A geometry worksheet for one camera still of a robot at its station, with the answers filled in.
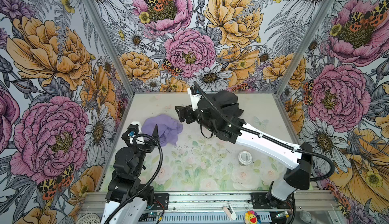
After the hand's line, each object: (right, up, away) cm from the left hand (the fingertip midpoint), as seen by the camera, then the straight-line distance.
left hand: (146, 129), depth 69 cm
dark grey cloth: (+42, +14, +34) cm, 56 cm away
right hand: (+17, +9, 0) cm, 19 cm away
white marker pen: (+37, -38, +1) cm, 53 cm away
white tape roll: (+48, -17, +14) cm, 53 cm away
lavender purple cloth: (+5, -3, +26) cm, 27 cm away
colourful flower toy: (+47, -40, +1) cm, 62 cm away
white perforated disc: (-25, -38, -2) cm, 46 cm away
